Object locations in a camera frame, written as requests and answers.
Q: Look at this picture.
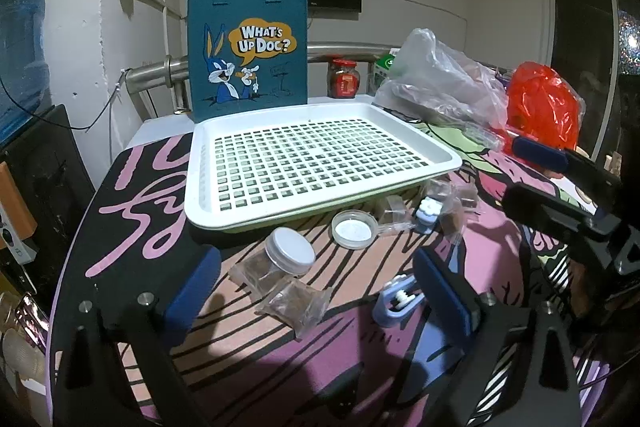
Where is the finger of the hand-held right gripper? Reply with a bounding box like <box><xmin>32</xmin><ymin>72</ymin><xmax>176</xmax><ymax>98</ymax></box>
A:
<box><xmin>501</xmin><ymin>182</ymin><xmax>640</xmax><ymax>279</ymax></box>
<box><xmin>512</xmin><ymin>136</ymin><xmax>626</xmax><ymax>214</ymax></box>

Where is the small clear plastic bag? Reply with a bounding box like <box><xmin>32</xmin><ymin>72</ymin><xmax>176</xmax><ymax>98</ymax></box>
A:
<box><xmin>460</xmin><ymin>123</ymin><xmax>505</xmax><ymax>150</ymax></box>

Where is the red plastic bag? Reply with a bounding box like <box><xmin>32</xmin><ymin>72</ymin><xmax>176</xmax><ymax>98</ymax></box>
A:
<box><xmin>505</xmin><ymin>62</ymin><xmax>586</xmax><ymax>158</ymax></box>

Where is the white power strip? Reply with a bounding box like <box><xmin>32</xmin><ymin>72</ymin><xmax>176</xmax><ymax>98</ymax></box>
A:
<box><xmin>0</xmin><ymin>207</ymin><xmax>40</xmax><ymax>264</ymax></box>

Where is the clear jar white lid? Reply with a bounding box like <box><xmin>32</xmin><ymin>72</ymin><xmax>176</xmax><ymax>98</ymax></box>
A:
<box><xmin>265</xmin><ymin>227</ymin><xmax>317</xmax><ymax>290</ymax></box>

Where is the thin black cable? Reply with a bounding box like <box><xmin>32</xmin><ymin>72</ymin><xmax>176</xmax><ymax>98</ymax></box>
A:
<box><xmin>0</xmin><ymin>67</ymin><xmax>132</xmax><ymax>131</ymax></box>

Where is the pink black printed blanket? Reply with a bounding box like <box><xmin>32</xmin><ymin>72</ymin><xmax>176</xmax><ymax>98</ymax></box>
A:
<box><xmin>50</xmin><ymin>107</ymin><xmax>640</xmax><ymax>427</ymax></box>

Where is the white perforated plastic tray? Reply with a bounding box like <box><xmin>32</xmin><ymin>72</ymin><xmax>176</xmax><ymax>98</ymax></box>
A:
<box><xmin>184</xmin><ymin>102</ymin><xmax>463</xmax><ymax>233</ymax></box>

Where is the blue flower hair clip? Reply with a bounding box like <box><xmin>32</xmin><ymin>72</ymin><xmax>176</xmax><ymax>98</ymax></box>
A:
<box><xmin>412</xmin><ymin>199</ymin><xmax>446</xmax><ymax>235</ymax></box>
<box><xmin>371</xmin><ymin>273</ymin><xmax>426</xmax><ymax>329</ymax></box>

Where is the blue cartoon rabbit tote bag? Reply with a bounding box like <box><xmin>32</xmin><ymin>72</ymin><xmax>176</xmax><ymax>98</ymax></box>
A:
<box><xmin>187</xmin><ymin>0</ymin><xmax>308</xmax><ymax>124</ymax></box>

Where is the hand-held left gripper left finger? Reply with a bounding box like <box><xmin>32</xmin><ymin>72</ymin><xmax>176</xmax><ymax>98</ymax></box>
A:
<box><xmin>52</xmin><ymin>246</ymin><xmax>223</xmax><ymax>427</ymax></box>

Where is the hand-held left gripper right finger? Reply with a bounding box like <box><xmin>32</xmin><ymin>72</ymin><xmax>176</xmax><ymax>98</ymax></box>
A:
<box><xmin>412</xmin><ymin>248</ymin><xmax>583</xmax><ymax>427</ymax></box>

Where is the green white carton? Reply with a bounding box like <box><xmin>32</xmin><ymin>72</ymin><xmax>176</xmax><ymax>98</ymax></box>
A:
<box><xmin>367</xmin><ymin>48</ymin><xmax>401</xmax><ymax>95</ymax></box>

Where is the light green plastic tray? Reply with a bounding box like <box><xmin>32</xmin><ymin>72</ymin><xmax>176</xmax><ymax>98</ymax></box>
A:
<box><xmin>220</xmin><ymin>167</ymin><xmax>458</xmax><ymax>235</ymax></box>

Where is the brown wooden box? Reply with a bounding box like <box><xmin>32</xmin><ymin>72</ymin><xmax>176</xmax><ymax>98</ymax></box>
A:
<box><xmin>0</xmin><ymin>161</ymin><xmax>38</xmax><ymax>238</ymax></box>

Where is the clear round dish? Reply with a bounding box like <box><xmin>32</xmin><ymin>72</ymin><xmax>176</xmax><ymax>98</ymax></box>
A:
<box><xmin>331</xmin><ymin>209</ymin><xmax>377</xmax><ymax>250</ymax></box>

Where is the glass jar red label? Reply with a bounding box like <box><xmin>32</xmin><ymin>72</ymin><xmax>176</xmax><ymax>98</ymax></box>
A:
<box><xmin>327</xmin><ymin>59</ymin><xmax>361</xmax><ymax>99</ymax></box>

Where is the dark glass door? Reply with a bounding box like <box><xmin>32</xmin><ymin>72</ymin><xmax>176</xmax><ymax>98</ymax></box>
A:
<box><xmin>540</xmin><ymin>0</ymin><xmax>640</xmax><ymax>162</ymax></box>

